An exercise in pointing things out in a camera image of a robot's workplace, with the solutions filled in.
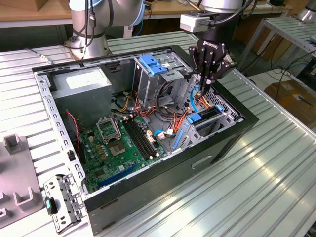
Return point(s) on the grey disk bay cage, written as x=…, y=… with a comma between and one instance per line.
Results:
x=190, y=134

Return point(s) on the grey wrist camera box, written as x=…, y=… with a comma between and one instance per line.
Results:
x=192, y=22

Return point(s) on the green motherboard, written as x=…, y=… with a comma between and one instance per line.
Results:
x=111, y=170

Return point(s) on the grey power supply unit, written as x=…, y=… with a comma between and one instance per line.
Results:
x=81, y=98

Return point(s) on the grey parts rack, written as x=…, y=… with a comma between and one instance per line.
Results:
x=14, y=172

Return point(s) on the CPU socket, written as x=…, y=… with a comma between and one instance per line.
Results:
x=117, y=149

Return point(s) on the metal slat side table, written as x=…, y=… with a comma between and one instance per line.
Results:
x=284, y=27

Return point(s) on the wooden desk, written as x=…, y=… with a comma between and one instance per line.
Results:
x=163, y=11

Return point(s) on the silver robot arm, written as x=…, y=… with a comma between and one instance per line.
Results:
x=84, y=37

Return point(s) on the blue drive latch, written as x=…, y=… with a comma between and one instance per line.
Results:
x=151, y=65

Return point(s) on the hard disk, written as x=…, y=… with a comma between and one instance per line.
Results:
x=197, y=118

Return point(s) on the metal expansion card latch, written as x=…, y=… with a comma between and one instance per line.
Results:
x=67, y=197

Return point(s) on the black open PC case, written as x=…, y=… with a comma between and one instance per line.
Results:
x=160, y=177

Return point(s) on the blue expansion slot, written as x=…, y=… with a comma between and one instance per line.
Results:
x=118, y=174

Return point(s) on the black clip with blue tab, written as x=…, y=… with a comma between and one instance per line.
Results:
x=51, y=206

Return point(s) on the grey optical drive cage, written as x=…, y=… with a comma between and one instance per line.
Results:
x=145, y=86

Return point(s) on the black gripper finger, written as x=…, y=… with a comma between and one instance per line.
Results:
x=225, y=67
x=197, y=59

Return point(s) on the brown cardboard box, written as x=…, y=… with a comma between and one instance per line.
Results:
x=291, y=98

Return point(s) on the black RAM slot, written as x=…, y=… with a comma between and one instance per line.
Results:
x=137, y=139
x=144, y=135

